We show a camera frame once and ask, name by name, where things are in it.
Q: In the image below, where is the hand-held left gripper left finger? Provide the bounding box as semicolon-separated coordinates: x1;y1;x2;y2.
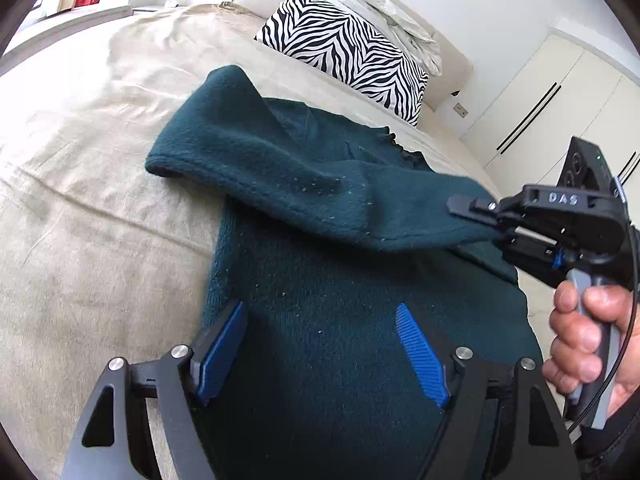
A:
60;300;249;480

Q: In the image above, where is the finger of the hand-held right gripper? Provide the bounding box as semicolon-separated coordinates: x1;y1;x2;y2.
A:
446;195;507;226

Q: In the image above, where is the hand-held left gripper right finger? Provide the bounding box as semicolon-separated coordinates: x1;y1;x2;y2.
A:
395;303;581;480

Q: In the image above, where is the dark green sweater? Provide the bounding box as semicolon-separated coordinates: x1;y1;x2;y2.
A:
145;65;546;480

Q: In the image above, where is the person's right hand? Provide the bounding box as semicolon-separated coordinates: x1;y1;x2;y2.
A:
542;279;640;418

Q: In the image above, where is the cream wardrobe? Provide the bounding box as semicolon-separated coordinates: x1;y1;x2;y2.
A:
460;25;640;201

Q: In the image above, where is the zebra print pillow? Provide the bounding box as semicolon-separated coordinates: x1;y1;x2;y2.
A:
254;0;430;127

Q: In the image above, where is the bed with beige sheet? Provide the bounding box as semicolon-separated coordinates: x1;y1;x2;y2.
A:
0;2;553;480

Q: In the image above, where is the white crumpled duvet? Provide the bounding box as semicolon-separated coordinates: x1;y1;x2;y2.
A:
312;0;444;77

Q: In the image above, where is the white window ledge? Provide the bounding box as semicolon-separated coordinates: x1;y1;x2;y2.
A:
0;5;132;63

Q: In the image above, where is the black wardrobe handle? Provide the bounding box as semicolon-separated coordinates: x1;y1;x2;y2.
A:
617;151;640;181
496;81;558;152
501;85;564;155

